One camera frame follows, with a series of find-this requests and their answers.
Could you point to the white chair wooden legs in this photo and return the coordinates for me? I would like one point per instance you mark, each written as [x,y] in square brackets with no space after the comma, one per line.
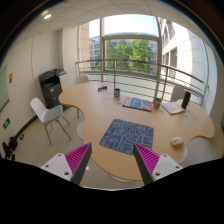
[47,116]

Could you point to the black speaker box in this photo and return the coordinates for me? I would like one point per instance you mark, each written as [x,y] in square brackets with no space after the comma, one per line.
[186,100]

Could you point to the white chair far right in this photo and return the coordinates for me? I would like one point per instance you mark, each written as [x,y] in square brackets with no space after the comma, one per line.
[177,93]

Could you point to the red wall notice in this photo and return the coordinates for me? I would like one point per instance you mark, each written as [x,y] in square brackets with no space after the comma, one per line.
[10,78]

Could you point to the dark mug left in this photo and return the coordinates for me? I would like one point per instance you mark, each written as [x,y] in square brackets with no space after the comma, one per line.
[117,92]

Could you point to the metal balcony railing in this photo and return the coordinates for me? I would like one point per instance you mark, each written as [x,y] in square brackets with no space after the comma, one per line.
[143,79]

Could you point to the wooden table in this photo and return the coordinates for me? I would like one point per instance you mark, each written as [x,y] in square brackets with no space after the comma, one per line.
[101,108]

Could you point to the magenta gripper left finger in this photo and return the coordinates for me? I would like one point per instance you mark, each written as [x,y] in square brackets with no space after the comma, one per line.
[70,166]

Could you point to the white computer mouse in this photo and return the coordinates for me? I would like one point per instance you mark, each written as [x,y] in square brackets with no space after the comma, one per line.
[177,142]

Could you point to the small black device on table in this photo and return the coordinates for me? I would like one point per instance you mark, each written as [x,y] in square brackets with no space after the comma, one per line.
[102,88]

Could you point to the black office printer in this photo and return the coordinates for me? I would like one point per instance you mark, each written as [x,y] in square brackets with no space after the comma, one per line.
[51,86]

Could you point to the dark red blue book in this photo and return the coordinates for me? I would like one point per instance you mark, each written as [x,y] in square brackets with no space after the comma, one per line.
[137,103]

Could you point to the white chair behind table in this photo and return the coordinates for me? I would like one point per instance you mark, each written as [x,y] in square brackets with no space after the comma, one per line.
[80,79]

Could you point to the open white booklet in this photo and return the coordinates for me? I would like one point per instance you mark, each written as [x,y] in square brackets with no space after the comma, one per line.
[172,107]

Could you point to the ceiling light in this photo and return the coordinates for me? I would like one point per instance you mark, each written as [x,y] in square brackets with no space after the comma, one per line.
[46,15]

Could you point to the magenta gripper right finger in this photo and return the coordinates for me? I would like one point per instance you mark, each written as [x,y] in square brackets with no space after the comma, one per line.
[153,166]

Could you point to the whiteboard on wall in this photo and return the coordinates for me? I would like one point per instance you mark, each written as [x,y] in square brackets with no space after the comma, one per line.
[3,88]

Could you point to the blue patterned mouse pad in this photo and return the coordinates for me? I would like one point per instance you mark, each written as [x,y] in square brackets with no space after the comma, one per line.
[121,135]

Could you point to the green exit sign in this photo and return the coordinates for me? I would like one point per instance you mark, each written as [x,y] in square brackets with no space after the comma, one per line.
[6,123]

